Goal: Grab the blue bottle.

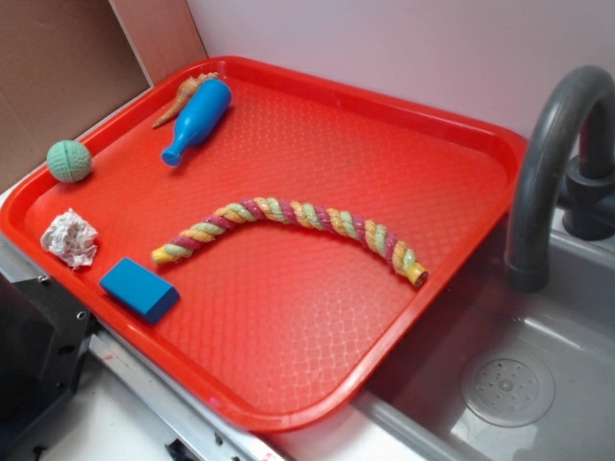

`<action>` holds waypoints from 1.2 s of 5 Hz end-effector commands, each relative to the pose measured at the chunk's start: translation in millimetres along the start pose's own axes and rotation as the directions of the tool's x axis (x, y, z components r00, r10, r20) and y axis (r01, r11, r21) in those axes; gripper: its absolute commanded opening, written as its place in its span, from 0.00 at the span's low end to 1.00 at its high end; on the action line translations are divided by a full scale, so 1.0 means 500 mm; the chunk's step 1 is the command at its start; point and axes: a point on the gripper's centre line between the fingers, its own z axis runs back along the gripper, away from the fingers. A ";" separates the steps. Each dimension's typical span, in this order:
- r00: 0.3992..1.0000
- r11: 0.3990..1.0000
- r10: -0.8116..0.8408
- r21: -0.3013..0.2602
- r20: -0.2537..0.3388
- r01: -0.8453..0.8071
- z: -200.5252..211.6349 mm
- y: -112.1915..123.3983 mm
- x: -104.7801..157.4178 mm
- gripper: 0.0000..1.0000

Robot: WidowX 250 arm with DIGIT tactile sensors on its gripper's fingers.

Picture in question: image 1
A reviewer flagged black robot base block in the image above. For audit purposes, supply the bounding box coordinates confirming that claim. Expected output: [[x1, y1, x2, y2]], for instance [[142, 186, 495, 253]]
[[1, 277, 92, 457]]

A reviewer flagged blue plastic bottle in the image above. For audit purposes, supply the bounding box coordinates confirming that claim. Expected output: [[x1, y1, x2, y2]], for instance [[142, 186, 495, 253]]
[[161, 79, 232, 167]]

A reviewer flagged red plastic tray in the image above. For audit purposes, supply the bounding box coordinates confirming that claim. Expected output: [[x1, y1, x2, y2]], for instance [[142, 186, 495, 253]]
[[1, 57, 526, 433]]

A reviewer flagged blue rectangular block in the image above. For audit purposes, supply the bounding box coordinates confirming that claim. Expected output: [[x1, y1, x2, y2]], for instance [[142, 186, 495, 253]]
[[99, 258, 180, 325]]

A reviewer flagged orange spiral seashell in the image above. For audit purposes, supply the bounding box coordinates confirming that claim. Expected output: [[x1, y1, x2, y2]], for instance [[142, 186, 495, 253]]
[[152, 72, 219, 129]]

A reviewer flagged crumpled white paper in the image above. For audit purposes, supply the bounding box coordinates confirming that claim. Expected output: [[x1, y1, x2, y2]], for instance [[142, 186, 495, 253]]
[[40, 208, 99, 270]]

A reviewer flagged grey plastic sink basin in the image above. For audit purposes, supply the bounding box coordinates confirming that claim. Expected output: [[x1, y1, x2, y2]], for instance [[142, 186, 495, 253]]
[[356, 225, 614, 460]]

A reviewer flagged green textured ball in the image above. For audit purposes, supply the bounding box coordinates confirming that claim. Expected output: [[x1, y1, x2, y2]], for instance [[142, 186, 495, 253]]
[[46, 140, 92, 183]]

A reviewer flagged brown cardboard panel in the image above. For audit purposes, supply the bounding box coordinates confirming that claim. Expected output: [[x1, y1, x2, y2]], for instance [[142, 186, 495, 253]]
[[1, 1, 207, 190]]

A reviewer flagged grey curved faucet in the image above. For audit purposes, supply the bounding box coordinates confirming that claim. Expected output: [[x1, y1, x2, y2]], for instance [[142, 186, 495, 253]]
[[504, 65, 614, 293]]

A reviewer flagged multicolour twisted rope toy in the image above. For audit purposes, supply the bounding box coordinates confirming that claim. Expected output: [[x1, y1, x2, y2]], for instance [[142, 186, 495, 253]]
[[151, 197, 429, 288]]

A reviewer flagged dark grey faucet handle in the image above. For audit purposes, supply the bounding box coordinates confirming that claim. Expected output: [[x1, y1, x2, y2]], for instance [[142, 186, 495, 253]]
[[560, 156, 614, 241]]

